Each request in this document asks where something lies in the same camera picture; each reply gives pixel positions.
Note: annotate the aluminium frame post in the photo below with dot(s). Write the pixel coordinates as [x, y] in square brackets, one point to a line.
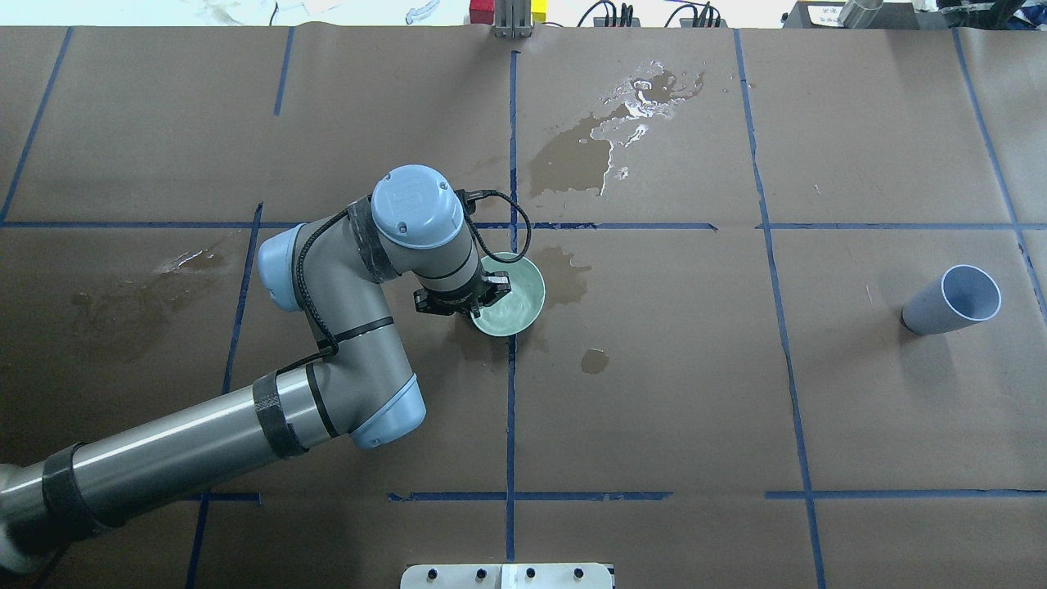
[512, 19]

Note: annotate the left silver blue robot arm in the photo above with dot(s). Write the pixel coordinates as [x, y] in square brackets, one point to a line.
[358, 383]

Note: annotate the mint green bowl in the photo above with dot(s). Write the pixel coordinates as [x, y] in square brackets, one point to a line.
[519, 308]

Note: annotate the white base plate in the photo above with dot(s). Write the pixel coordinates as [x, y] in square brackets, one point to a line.
[510, 575]

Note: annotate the blue plastic cup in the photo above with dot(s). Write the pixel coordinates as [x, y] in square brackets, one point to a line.
[962, 296]

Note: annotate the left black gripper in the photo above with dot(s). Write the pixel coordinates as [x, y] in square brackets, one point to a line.
[455, 303]

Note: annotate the red blue yellow blocks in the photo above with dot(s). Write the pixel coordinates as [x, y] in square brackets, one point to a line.
[481, 12]

